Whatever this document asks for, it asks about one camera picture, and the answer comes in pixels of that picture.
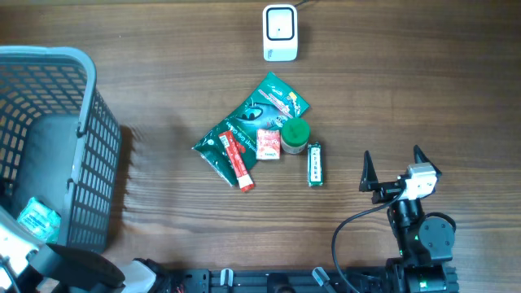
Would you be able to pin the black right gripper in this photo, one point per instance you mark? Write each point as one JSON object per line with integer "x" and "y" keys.
{"x": 369, "y": 182}

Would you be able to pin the green gum box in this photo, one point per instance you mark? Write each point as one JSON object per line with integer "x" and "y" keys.
{"x": 315, "y": 173}

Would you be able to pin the green lid jar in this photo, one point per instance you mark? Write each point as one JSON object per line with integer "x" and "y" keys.
{"x": 295, "y": 135}

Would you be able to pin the orange Kleenex tissue pack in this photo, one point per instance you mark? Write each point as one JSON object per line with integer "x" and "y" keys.
{"x": 268, "y": 144}

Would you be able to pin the green 3M gloves bag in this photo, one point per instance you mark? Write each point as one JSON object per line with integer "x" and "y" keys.
{"x": 269, "y": 106}

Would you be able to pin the red stick packet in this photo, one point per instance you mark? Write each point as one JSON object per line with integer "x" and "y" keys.
{"x": 243, "y": 177}

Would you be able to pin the teal tissue pack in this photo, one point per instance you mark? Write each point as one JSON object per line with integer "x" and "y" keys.
{"x": 42, "y": 222}

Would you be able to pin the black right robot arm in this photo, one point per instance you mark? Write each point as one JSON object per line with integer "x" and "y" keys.
{"x": 425, "y": 240}

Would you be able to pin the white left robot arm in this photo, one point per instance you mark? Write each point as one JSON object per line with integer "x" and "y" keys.
{"x": 26, "y": 262}

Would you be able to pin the white barcode scanner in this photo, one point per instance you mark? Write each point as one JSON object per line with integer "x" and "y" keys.
{"x": 280, "y": 33}

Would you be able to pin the grey plastic basket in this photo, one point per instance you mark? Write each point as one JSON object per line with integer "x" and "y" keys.
{"x": 60, "y": 143}

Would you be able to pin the black aluminium mounting rail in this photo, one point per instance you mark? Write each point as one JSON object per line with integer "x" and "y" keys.
{"x": 361, "y": 279}

